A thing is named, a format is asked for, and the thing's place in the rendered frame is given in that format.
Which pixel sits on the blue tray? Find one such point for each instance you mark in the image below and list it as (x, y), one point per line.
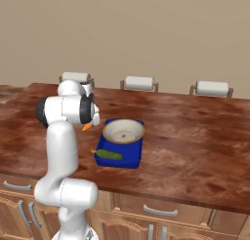
(132, 152)

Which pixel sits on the white cushioned stool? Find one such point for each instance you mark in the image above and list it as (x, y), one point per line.
(139, 83)
(75, 76)
(212, 88)

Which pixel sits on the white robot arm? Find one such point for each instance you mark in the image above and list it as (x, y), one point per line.
(62, 152)

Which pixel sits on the orange carrot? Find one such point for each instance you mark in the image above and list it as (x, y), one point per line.
(86, 127)

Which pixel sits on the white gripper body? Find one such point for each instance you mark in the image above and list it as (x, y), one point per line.
(96, 116)

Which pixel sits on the wooden cupboard door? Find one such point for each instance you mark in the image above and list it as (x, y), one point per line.
(49, 221)
(9, 218)
(120, 229)
(195, 235)

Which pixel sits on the green cucumber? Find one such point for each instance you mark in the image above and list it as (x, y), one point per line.
(107, 154)

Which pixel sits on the wooden drawer front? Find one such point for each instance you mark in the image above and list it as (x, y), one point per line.
(188, 208)
(232, 222)
(19, 180)

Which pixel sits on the beige bowl with brown rim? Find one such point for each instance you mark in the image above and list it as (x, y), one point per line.
(123, 130)

